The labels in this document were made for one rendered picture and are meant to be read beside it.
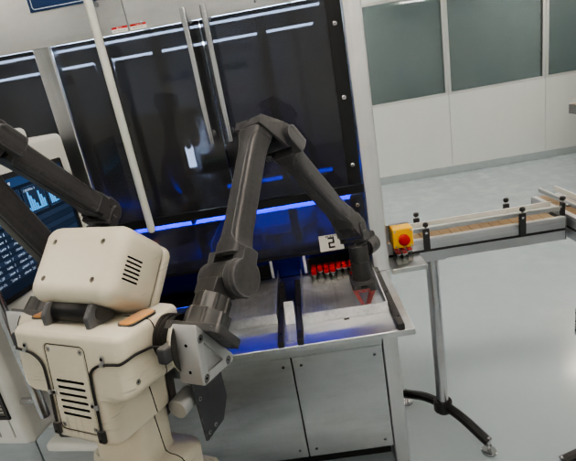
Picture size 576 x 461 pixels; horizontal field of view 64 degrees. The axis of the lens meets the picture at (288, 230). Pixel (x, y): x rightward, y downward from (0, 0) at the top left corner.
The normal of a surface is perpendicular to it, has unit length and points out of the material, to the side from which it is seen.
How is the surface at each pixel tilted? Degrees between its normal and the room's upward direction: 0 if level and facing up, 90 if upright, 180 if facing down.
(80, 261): 48
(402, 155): 90
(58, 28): 90
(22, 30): 90
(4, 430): 90
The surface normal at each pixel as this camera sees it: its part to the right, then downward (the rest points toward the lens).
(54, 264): -0.40, -0.36
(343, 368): 0.00, 0.32
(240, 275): 0.79, -0.15
